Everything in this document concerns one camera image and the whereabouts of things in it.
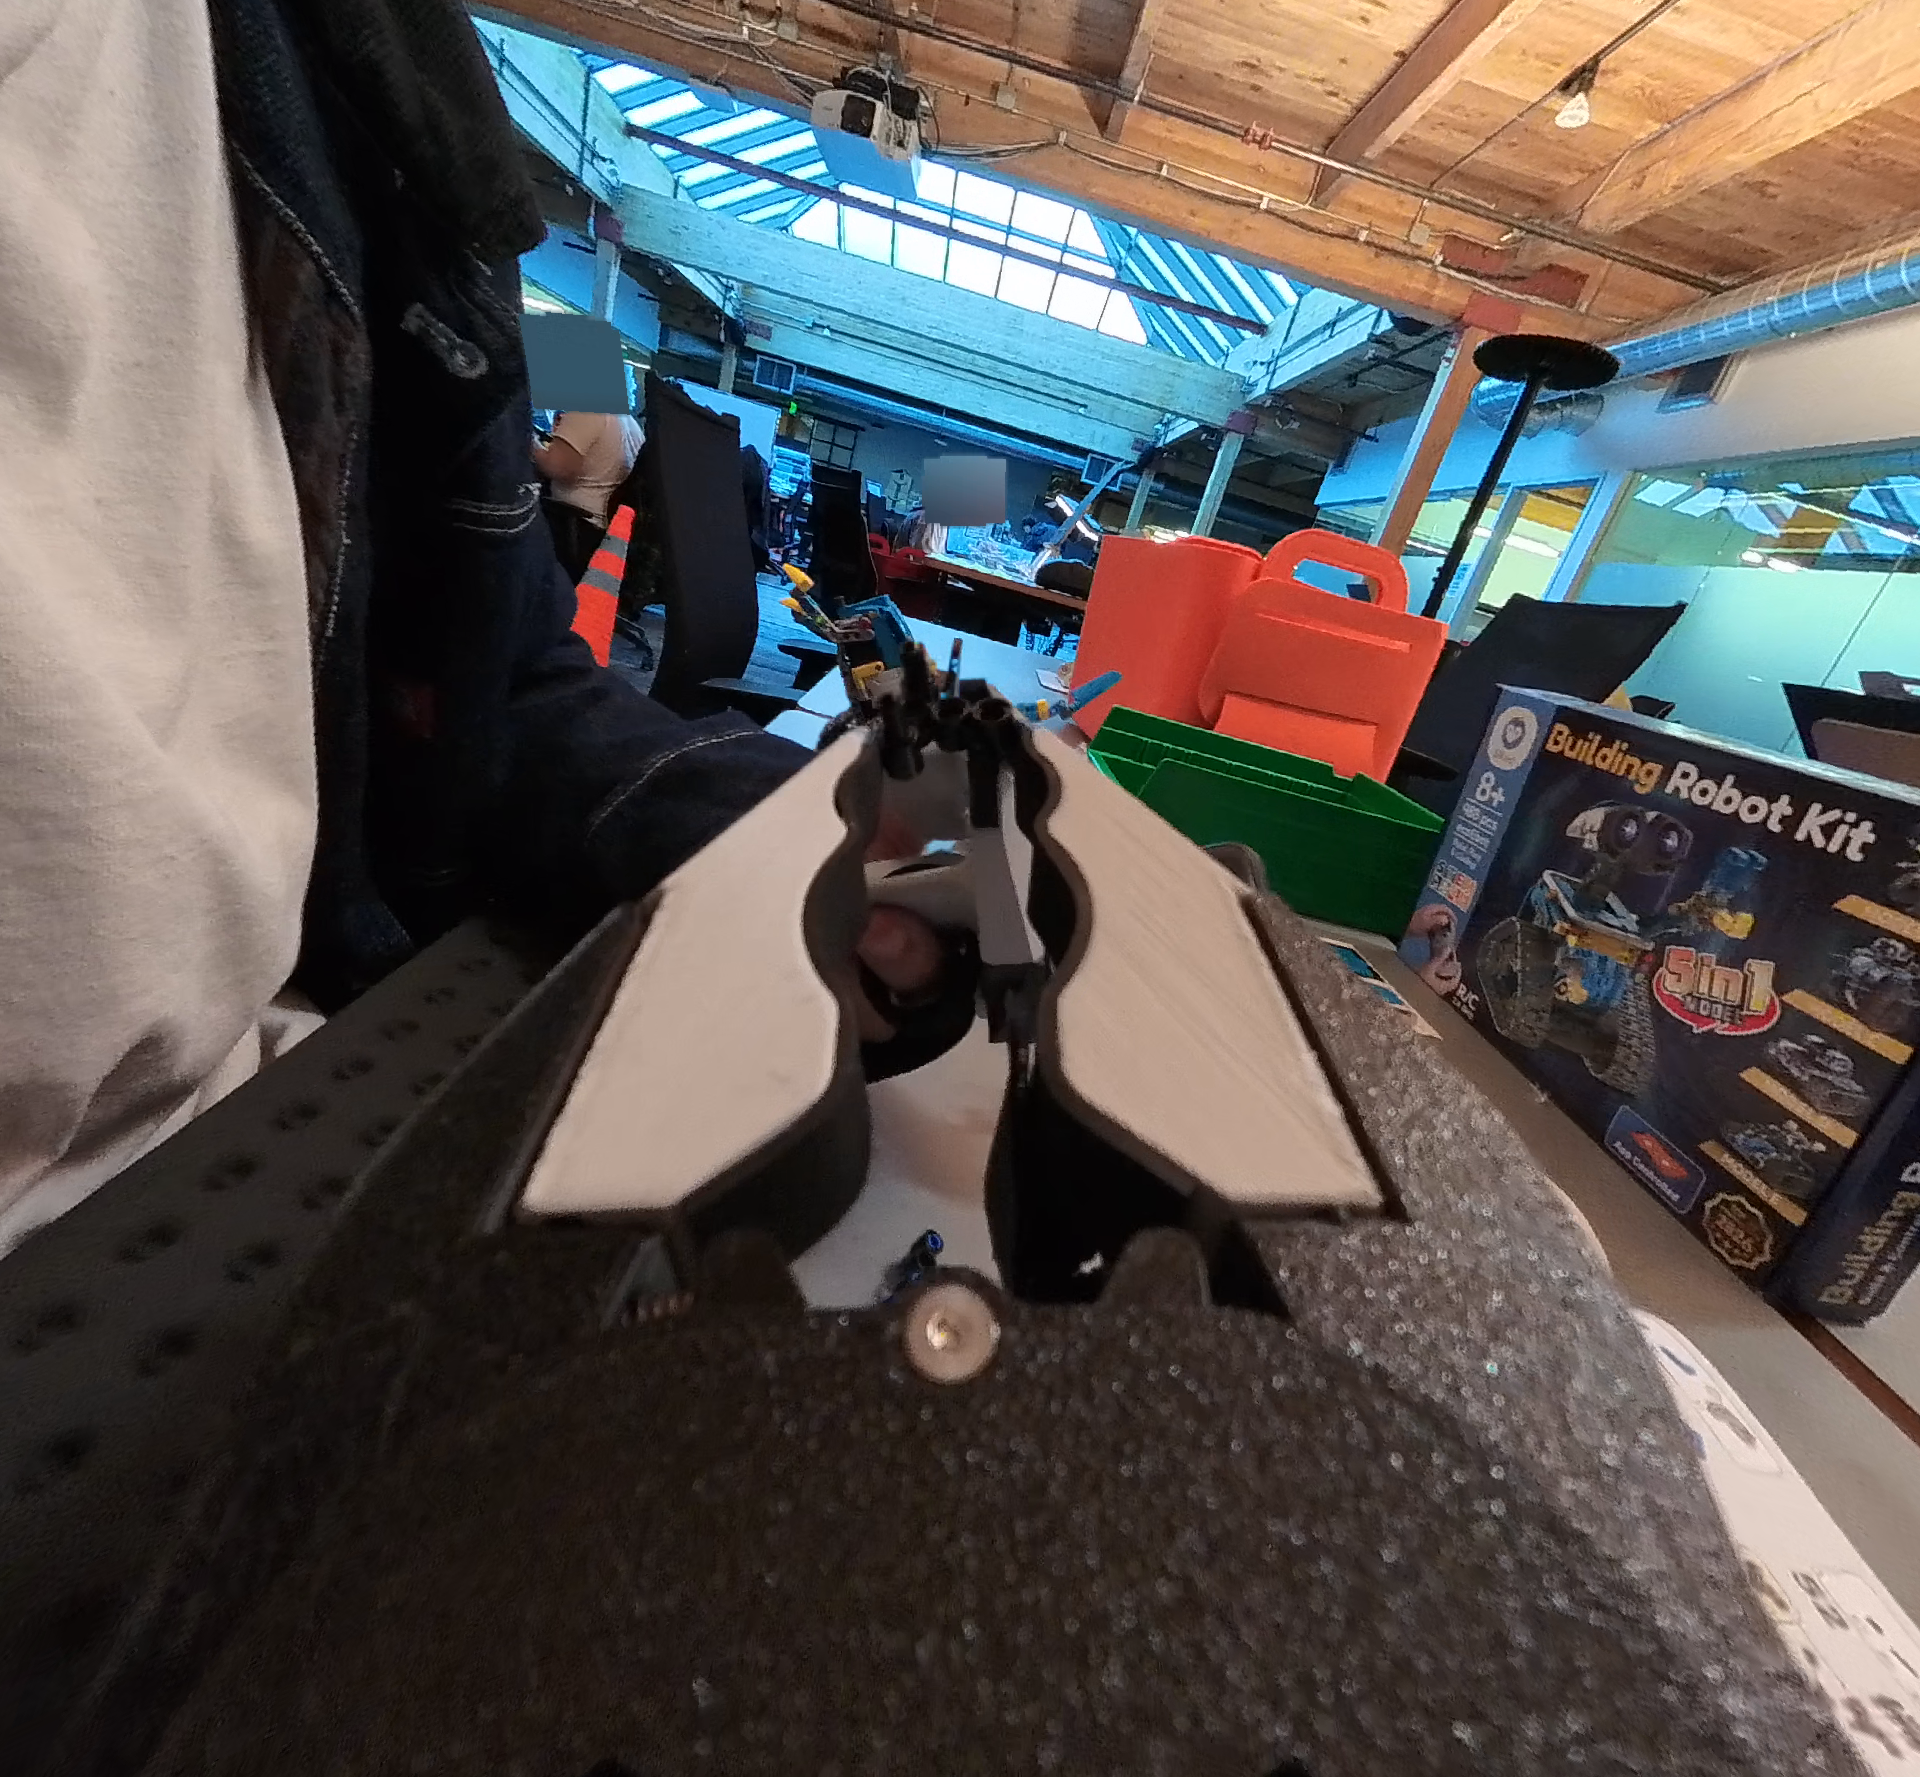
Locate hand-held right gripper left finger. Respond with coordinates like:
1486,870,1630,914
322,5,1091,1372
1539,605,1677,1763
515,727,889,1252

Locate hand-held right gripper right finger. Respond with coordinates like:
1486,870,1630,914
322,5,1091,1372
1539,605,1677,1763
986,725,1386,1304

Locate grey black building block assembly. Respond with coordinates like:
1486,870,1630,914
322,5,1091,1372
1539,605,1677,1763
861,678,1051,1081

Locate person's left forearm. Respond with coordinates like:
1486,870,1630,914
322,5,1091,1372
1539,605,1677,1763
299,606,823,998

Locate grey desk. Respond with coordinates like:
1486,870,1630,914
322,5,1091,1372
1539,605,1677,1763
780,622,1920,1600

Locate person's left hand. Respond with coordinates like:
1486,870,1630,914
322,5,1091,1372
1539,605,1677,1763
854,905,965,1041

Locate small blue card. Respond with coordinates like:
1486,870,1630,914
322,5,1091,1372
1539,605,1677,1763
1320,941,1416,1014

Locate green plastic bin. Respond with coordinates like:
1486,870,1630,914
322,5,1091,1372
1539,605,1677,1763
1086,704,1446,943

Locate toy robot model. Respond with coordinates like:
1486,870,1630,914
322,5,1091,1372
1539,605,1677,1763
776,568,965,732

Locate wooden table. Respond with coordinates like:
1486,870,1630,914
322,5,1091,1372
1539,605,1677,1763
884,551,1091,624

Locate orange plastic case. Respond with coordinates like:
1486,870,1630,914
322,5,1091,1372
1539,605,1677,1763
1068,533,1265,745

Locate orange traffic cone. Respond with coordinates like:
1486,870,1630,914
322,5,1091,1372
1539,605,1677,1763
567,503,641,671

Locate robot kit box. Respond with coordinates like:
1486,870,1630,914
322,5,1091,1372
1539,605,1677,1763
1401,687,1920,1304

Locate dark blue kit box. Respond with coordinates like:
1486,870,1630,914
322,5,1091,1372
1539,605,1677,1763
1766,1068,1920,1328

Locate black floor lamp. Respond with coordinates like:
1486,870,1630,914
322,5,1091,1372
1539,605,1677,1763
1416,335,1624,624

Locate white shirt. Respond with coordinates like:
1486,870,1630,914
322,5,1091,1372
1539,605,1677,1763
0,0,329,1247

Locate dark denim jacket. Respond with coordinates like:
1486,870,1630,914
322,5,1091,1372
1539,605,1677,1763
175,0,549,1006

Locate ceiling projector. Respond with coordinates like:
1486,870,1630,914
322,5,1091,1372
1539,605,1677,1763
808,64,927,168

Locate white printed sheet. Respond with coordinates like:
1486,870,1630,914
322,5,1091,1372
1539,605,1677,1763
1632,1310,1920,1777

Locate orange case with handle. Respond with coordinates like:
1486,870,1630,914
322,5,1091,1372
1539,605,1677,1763
1199,527,1452,783

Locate silver ventilation duct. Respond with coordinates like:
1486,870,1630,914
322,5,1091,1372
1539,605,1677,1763
1474,233,1920,433

